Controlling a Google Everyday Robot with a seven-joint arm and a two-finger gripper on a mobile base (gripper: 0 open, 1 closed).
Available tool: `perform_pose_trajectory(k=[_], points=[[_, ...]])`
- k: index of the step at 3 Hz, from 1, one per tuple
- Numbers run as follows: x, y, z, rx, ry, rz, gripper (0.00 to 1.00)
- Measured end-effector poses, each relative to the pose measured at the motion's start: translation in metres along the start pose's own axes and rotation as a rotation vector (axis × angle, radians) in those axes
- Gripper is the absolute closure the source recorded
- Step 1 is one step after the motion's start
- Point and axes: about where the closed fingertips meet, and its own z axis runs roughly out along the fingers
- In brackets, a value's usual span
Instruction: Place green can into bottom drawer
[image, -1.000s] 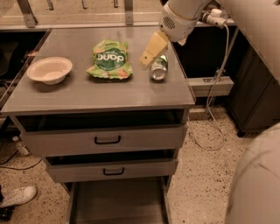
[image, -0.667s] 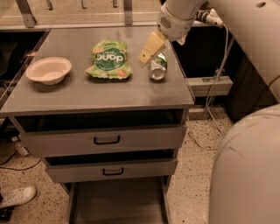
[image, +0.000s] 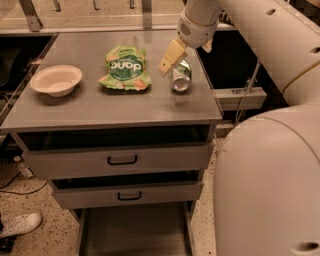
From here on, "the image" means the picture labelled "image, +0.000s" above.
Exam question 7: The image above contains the black floor cable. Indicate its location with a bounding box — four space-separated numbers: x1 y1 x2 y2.
0 171 49 196

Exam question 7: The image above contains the middle grey drawer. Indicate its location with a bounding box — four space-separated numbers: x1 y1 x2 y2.
52 171 203 209

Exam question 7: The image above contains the green chip bag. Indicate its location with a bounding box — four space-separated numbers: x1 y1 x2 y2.
98 45 152 91

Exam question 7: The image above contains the white sneaker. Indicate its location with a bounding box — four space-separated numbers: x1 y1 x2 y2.
0 212 42 238

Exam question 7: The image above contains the grey drawer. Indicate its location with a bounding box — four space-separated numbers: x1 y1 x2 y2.
19 124 213 179
75 202 196 256
52 171 203 209

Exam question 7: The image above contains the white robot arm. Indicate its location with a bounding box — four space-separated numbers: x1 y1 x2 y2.
159 0 320 256

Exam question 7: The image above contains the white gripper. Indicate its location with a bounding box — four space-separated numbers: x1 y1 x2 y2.
158 11 220 76

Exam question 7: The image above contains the grey metal beam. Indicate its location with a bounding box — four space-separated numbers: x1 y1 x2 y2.
214 87 267 111

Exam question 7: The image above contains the grey drawer cabinet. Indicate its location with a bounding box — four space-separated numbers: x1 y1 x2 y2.
0 30 224 256

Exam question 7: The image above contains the bottom grey drawer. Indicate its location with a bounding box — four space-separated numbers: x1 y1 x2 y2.
75 202 196 256

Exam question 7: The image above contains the white paper bowl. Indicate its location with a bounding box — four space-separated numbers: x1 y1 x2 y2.
30 65 82 97

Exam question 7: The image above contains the white cable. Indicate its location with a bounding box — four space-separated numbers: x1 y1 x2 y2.
234 59 262 126

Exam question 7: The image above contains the top grey drawer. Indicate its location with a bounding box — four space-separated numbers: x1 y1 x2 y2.
19 124 213 179

